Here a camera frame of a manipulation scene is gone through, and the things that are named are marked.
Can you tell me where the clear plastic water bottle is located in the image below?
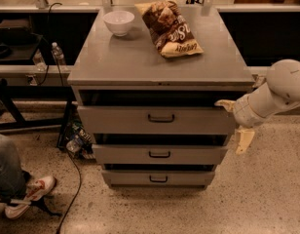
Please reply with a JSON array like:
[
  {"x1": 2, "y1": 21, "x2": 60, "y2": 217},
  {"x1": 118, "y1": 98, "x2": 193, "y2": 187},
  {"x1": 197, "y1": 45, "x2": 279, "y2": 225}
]
[{"x1": 52, "y1": 42, "x2": 66, "y2": 67}]

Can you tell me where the black metal stand frame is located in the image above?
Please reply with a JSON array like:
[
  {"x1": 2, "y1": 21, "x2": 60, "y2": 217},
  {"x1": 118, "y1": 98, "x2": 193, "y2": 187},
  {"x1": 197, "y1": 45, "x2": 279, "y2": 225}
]
[{"x1": 0, "y1": 78, "x2": 75, "y2": 149}]

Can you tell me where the bin with trash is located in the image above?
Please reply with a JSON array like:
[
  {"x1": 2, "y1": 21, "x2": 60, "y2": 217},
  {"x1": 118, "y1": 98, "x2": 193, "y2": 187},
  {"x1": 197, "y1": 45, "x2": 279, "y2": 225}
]
[{"x1": 57, "y1": 120, "x2": 94, "y2": 160}]

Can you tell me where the grey middle drawer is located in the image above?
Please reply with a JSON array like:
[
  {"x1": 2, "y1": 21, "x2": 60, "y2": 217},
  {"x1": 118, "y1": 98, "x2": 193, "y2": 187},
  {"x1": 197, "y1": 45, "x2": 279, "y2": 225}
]
[{"x1": 93, "y1": 144, "x2": 227, "y2": 165}]

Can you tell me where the grey bottom drawer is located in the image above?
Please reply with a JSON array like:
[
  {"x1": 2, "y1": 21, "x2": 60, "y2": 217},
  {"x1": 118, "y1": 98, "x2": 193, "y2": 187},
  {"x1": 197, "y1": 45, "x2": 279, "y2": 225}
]
[{"x1": 101, "y1": 170, "x2": 215, "y2": 186}]

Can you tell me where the blue jeans leg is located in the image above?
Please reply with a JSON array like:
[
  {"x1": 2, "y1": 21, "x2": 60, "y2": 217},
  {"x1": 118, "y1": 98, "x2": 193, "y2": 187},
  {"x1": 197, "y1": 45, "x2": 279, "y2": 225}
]
[{"x1": 0, "y1": 135, "x2": 26, "y2": 198}]

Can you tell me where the grey top drawer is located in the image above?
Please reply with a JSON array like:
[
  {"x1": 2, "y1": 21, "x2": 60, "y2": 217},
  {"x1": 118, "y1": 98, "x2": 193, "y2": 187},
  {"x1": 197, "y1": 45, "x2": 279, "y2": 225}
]
[{"x1": 78, "y1": 106, "x2": 236, "y2": 135}]

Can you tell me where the brown chip bag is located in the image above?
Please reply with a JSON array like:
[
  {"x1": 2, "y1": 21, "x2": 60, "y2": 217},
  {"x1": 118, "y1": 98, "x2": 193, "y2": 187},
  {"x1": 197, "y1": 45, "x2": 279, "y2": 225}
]
[{"x1": 135, "y1": 0, "x2": 204, "y2": 59}]

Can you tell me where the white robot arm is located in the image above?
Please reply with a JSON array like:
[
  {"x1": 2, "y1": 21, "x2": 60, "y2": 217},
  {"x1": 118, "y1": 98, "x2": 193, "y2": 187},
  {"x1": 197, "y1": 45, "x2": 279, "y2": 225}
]
[{"x1": 214, "y1": 59, "x2": 300, "y2": 154}]

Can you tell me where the white ceramic bowl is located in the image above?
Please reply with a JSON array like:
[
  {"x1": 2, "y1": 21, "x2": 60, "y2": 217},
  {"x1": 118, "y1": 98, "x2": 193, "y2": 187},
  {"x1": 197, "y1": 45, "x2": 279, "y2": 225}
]
[{"x1": 103, "y1": 11, "x2": 134, "y2": 36}]

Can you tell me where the grey drawer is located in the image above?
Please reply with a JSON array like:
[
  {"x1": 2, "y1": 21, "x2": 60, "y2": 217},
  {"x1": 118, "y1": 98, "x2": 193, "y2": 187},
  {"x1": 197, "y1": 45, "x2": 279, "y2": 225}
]
[
  {"x1": 78, "y1": 106, "x2": 236, "y2": 135},
  {"x1": 101, "y1": 170, "x2": 215, "y2": 186},
  {"x1": 93, "y1": 144, "x2": 227, "y2": 165}
]

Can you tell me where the grey metal drawer cabinet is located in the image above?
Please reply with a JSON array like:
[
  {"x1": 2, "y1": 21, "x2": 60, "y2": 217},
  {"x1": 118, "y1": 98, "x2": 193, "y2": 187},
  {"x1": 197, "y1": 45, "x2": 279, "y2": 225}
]
[{"x1": 67, "y1": 5, "x2": 256, "y2": 191}]

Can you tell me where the black floor cable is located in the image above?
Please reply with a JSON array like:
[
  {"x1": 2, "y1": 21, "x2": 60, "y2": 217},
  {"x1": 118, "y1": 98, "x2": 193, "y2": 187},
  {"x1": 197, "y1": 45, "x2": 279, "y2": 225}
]
[{"x1": 56, "y1": 149, "x2": 83, "y2": 234}]

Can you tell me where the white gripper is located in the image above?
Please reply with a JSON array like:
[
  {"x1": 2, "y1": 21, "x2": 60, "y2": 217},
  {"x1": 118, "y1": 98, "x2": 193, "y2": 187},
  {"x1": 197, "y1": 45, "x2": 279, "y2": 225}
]
[{"x1": 214, "y1": 95, "x2": 264, "y2": 155}]

